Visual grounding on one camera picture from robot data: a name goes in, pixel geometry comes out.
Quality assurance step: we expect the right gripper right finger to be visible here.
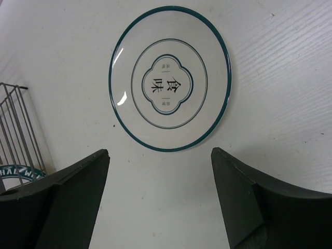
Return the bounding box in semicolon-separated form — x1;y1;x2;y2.
211;147;331;248

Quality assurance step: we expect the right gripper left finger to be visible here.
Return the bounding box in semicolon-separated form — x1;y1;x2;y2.
1;149;110;248

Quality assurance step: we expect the white plate green rim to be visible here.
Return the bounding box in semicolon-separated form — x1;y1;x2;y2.
108;5;232;153

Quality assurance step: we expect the plate with teal lettered band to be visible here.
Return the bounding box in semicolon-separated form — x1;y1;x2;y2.
1;165;46;182

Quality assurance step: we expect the grey wire dish rack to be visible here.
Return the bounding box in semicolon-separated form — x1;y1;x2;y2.
1;83;55;192

